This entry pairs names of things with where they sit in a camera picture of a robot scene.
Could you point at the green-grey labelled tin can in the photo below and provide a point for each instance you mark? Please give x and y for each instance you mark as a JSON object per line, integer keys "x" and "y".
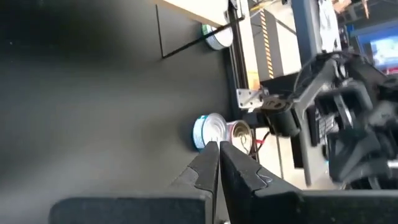
{"x": 220, "y": 39}

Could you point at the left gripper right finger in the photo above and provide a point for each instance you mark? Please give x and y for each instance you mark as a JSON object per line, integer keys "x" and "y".
{"x": 248, "y": 202}

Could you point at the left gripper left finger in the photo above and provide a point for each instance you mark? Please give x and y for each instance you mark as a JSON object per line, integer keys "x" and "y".
{"x": 186, "y": 205}

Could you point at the tablet with blue screen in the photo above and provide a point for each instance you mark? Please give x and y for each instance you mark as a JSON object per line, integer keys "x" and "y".
{"x": 384, "y": 49}

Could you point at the grey desk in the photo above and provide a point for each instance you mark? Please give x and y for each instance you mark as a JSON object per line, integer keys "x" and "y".
{"x": 306, "y": 28}

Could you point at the clear plastic sheet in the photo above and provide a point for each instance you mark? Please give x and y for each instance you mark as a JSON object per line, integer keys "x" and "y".
{"x": 329, "y": 25}

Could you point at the teal can with white label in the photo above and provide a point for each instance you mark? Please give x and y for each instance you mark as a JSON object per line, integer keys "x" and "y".
{"x": 211, "y": 127}

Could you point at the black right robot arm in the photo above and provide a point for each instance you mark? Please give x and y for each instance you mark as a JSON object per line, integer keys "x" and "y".
{"x": 357, "y": 149}

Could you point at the grey case with hazard stripes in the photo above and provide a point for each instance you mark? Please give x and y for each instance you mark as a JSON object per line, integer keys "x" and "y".
{"x": 276, "y": 46}

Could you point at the silver metal bracket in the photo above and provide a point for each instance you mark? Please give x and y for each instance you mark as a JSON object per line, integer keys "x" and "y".
{"x": 247, "y": 98}

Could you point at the pink-labelled tin can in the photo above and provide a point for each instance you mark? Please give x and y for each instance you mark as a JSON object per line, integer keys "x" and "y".
{"x": 241, "y": 135}

